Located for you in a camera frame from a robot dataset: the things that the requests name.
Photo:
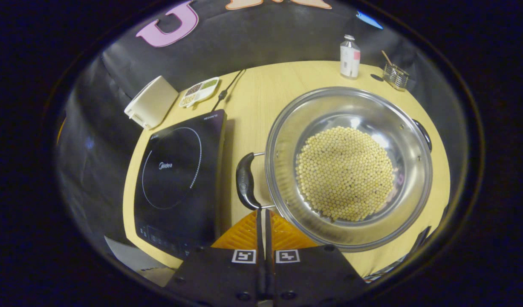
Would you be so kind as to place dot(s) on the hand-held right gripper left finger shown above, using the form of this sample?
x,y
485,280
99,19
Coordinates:
x,y
227,277

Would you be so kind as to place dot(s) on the pile of soybeans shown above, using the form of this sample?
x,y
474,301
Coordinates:
x,y
344,175

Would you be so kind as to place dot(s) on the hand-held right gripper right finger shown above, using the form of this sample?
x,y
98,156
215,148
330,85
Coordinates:
x,y
308,277

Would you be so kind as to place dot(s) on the black induction cooktop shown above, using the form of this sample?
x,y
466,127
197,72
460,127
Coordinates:
x,y
171,170

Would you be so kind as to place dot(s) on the white toaster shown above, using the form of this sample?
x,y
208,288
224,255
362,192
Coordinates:
x,y
152,102

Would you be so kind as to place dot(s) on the white divided dish with beans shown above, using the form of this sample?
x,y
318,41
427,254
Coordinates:
x,y
199,91

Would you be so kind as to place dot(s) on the clear bottle with red label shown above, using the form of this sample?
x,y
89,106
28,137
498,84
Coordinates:
x,y
350,57

